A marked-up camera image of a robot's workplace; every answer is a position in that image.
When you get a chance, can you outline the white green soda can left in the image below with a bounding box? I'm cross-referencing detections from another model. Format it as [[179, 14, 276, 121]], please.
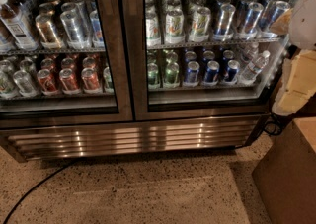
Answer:
[[145, 12, 161, 46]]

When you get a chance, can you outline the blue soda can left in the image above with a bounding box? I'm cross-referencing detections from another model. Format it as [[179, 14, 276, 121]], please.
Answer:
[[183, 61, 200, 87]]

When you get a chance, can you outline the white green soda can middle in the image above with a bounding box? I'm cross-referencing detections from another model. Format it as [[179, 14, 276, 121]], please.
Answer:
[[165, 9, 185, 44]]

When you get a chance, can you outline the red soda can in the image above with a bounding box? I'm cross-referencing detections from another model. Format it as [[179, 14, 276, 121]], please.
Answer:
[[37, 69, 60, 96], [59, 68, 81, 95], [81, 68, 102, 94]]

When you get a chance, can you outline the silver soda can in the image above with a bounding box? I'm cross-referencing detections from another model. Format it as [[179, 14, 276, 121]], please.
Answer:
[[60, 11, 90, 49]]

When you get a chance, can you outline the clear water bottle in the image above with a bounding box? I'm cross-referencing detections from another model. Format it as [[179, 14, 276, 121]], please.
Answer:
[[239, 50, 270, 85]]

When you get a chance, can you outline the red soda can middle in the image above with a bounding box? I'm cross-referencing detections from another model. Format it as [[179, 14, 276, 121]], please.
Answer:
[[59, 68, 81, 95]]

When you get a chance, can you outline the blue soda can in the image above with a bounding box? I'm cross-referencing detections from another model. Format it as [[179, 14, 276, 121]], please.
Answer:
[[183, 61, 200, 87], [202, 61, 219, 86], [222, 60, 240, 84]]

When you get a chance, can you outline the stainless steel beverage fridge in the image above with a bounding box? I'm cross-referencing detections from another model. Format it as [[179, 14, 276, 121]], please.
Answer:
[[0, 0, 294, 162]]

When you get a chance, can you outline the brown cardboard box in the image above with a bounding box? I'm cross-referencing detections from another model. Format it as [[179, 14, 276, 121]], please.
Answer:
[[252, 117, 316, 224]]

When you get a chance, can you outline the white green soda can right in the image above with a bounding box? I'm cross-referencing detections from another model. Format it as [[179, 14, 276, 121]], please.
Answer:
[[189, 7, 211, 42]]

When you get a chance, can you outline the white green soda can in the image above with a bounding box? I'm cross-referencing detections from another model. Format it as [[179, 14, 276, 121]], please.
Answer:
[[189, 7, 211, 42], [145, 12, 161, 46], [165, 9, 185, 44]]

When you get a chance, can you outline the blue soda can middle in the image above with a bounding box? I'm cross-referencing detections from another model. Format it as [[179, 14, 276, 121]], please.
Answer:
[[202, 61, 219, 86]]

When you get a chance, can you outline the copper soda can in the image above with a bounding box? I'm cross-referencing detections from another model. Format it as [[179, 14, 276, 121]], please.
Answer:
[[36, 14, 65, 49]]

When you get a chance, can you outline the red soda can left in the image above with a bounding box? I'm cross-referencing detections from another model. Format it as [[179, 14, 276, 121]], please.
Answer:
[[37, 69, 60, 96]]

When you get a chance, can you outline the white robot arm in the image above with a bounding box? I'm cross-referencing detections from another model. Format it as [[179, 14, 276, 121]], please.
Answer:
[[271, 0, 316, 116]]

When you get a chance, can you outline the red soda can right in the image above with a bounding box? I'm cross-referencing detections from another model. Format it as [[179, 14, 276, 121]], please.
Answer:
[[81, 68, 102, 94]]

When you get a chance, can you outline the glass fridge door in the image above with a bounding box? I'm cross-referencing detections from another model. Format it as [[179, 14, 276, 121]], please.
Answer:
[[123, 0, 297, 120], [0, 0, 131, 131]]

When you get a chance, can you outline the brown tea bottle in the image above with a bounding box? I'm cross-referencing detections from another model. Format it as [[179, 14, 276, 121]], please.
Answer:
[[0, 0, 39, 50]]

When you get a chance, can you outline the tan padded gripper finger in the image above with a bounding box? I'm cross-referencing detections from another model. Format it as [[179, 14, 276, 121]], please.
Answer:
[[272, 50, 316, 116]]

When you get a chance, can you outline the black coiled power cable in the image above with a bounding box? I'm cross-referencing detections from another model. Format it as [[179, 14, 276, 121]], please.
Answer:
[[262, 112, 284, 137]]

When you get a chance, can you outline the blue soda can right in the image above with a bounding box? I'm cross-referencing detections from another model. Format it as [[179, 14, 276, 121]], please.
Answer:
[[222, 60, 240, 84]]

